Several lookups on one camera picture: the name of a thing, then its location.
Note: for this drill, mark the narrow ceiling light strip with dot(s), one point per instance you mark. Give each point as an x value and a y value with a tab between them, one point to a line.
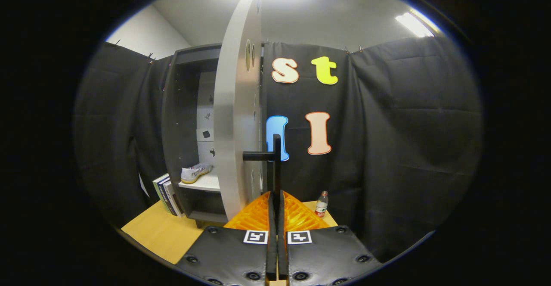
414	23

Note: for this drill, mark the black backdrop cloth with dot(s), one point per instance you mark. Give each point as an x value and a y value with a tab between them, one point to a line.
409	148

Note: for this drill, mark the beige shoe cabinet door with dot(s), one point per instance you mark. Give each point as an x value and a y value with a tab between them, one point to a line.
236	105

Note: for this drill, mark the white paper sheet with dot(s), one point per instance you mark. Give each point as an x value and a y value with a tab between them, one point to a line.
143	184

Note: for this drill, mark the dark blue book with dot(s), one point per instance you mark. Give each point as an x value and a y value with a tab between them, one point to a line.
168	197

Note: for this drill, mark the dark grey shoe cabinet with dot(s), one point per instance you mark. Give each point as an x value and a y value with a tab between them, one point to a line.
181	118

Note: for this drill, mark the white cabinet shelf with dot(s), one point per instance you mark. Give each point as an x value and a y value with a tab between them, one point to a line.
206	183

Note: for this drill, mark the green white book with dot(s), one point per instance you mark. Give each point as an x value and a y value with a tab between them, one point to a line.
161	189

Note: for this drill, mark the clear water bottle red label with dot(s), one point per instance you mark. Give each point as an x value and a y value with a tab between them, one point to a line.
321	204

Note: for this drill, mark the white grey book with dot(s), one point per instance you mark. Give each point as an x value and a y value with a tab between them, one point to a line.
175	200

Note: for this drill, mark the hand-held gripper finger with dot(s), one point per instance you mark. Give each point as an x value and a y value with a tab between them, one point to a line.
271	251
282	251

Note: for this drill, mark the white shoe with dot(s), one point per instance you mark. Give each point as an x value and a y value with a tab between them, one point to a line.
196	172

